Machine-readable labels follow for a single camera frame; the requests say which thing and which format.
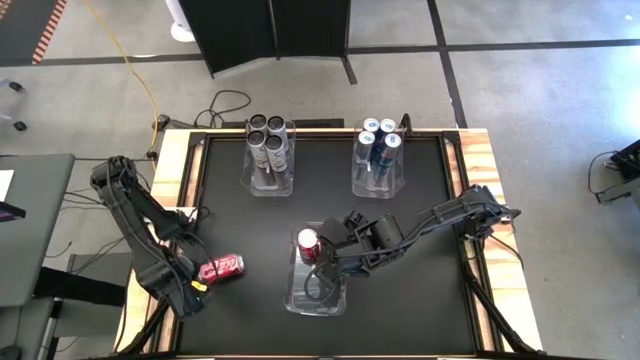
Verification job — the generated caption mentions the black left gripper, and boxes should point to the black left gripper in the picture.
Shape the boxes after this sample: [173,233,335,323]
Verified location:
[169,259,219,319]

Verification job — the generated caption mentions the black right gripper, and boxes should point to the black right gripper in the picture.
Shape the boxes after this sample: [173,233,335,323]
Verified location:
[313,212,376,286]

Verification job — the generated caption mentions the red soda can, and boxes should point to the red soda can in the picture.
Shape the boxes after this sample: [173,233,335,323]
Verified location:
[297,228,321,264]
[198,253,246,285]

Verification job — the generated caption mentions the clear plastic bin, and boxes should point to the clear plastic bin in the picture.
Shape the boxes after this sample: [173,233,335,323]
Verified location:
[283,221,349,317]
[351,127,407,200]
[239,119,297,198]

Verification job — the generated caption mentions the black table mat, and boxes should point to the black table mat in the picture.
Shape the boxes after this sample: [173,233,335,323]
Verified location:
[177,135,477,357]

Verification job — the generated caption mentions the black power strip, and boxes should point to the black power strip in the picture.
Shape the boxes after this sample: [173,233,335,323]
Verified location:
[222,118,346,129]

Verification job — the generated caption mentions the black desk base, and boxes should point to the black desk base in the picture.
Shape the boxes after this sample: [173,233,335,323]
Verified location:
[33,266,127,307]

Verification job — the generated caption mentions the grey desk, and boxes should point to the grey desk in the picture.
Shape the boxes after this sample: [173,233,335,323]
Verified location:
[0,153,76,307]

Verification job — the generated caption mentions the white paper sheet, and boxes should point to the white paper sheet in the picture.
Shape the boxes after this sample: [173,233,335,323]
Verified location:
[0,169,15,202]

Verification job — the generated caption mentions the black folding partition panel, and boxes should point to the black folding partition panel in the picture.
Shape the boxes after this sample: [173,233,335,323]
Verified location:
[178,0,359,86]

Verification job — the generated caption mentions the black orange striped floor mat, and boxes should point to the black orange striped floor mat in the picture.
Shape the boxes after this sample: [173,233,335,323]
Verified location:
[0,0,69,67]

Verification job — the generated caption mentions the black equipment stand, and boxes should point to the black equipment stand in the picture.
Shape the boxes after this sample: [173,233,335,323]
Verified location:
[597,138,640,206]

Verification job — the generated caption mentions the black floor cable loop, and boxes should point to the black floor cable loop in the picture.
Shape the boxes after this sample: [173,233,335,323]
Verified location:
[193,89,252,129]

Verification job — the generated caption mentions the white pedestal base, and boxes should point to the white pedestal base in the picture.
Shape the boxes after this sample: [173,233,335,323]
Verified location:
[164,0,197,44]

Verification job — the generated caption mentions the yellow floor cable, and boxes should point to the yellow floor cable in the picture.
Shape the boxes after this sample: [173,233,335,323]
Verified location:
[82,0,160,156]

